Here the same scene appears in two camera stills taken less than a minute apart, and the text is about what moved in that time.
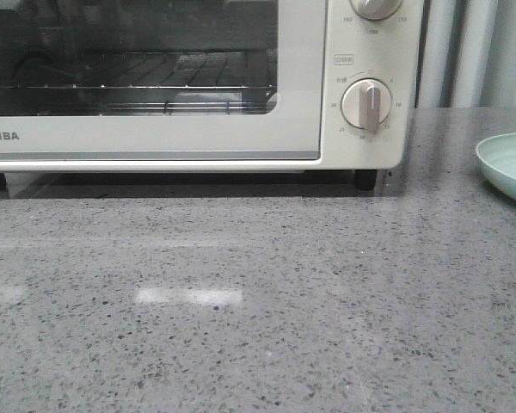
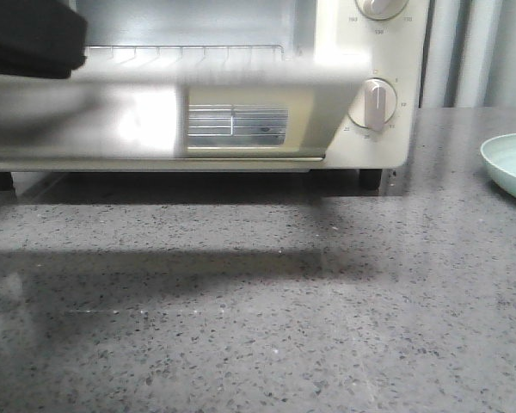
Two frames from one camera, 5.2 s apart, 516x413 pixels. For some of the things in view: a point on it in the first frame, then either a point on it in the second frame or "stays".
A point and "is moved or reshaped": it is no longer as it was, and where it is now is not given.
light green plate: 506,161 stays
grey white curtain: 476,53 stays
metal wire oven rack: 140,83 -> 189,47
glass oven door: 153,80 is moved or reshaped
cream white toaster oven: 94,86 stays
